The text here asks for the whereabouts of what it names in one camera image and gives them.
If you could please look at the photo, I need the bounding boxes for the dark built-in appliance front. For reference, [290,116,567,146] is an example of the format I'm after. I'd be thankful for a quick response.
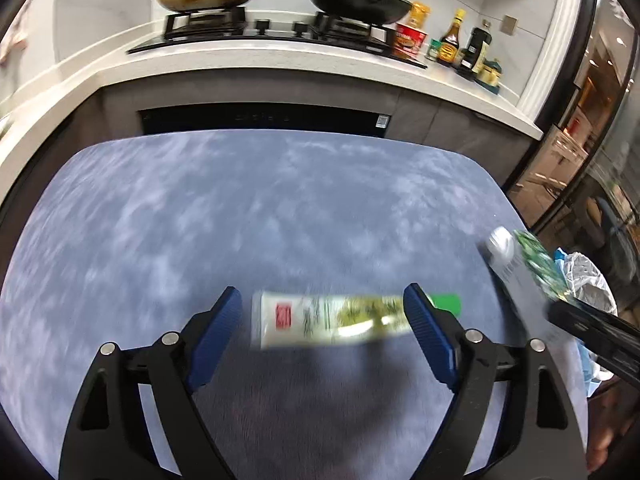
[136,104,396,138]

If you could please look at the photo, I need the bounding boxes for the green and white tube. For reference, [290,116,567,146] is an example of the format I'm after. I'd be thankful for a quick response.
[250,290,462,350]

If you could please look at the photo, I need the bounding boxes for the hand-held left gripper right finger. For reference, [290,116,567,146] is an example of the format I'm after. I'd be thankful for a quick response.
[402,282,588,480]

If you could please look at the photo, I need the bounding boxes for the yellow packet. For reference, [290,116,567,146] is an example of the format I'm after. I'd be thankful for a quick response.
[409,1,431,31]

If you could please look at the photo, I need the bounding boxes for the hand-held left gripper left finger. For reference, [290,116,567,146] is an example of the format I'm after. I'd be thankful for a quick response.
[59,286,243,480]

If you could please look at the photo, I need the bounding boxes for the hanging pale cloth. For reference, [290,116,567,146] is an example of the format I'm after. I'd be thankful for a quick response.
[0,7,31,66]

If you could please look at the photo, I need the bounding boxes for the black gas stove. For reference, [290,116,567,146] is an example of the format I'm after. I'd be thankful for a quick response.
[126,7,430,70]

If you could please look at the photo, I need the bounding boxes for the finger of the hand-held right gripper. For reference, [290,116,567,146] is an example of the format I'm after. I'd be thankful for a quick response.
[547,296,640,383]

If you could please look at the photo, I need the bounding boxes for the dark soy sauce bottle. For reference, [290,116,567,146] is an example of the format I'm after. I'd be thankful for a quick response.
[470,20,493,77]

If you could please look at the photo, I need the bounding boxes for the blue-grey tablecloth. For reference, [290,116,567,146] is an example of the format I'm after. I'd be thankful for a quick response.
[0,129,591,480]

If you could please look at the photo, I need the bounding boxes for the white plastic bag bin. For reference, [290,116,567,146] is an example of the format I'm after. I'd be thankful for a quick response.
[552,249,621,401]

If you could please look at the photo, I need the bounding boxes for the white kitchen countertop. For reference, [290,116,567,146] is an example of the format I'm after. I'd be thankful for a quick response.
[0,35,545,141]

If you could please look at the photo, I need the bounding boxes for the red instant noodle cup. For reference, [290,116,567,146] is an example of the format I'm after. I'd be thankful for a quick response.
[392,22,431,58]

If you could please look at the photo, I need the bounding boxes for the brown sauce bottle yellow label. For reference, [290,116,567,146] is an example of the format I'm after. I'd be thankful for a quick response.
[439,8,467,67]

